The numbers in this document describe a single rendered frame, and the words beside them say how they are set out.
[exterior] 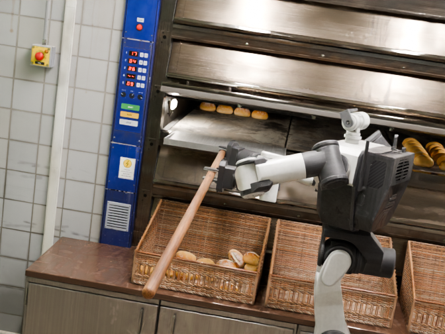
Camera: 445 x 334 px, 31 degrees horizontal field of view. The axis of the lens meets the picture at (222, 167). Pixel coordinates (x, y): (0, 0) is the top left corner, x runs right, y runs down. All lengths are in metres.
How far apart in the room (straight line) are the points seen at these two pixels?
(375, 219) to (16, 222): 2.01
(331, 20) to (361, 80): 0.31
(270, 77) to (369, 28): 0.50
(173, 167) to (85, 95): 0.55
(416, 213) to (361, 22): 0.94
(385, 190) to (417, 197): 1.10
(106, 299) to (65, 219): 0.68
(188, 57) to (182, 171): 0.55
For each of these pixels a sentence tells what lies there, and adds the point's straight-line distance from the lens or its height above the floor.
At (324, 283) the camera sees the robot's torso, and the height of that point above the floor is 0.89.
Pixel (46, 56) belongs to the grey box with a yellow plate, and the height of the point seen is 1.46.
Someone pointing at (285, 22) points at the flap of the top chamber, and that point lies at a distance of 3.77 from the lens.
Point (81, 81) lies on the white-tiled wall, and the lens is 3.95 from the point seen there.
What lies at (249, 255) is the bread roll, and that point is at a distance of 3.81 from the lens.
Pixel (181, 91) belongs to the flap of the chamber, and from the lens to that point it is 3.70.
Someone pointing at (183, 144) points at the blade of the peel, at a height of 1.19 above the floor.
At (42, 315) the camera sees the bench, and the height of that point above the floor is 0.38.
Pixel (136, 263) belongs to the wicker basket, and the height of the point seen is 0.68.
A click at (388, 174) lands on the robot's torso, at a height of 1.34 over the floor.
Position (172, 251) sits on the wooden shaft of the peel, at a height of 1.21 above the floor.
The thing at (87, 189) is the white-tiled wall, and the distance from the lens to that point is 4.03.
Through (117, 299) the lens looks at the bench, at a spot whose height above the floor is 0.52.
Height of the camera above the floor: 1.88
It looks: 12 degrees down
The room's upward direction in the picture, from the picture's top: 8 degrees clockwise
